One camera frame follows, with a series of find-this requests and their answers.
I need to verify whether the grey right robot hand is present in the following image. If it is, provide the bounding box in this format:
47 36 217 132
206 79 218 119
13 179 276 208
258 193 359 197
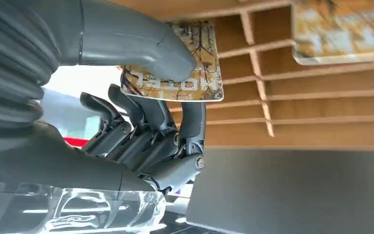
0 0 207 196

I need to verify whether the clear plastic wrist cover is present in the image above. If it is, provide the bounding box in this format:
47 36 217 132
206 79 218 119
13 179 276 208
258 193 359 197
0 180 167 234

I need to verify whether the ribbed grey right arm sleeve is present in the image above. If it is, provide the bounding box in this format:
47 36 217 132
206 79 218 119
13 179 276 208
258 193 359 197
0 0 61 132

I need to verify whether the dark grey desk panel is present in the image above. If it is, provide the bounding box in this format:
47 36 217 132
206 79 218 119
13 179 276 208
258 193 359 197
186 148 374 234

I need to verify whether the wooden card box with slots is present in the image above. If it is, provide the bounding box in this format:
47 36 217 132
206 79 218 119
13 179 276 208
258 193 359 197
109 0 374 151

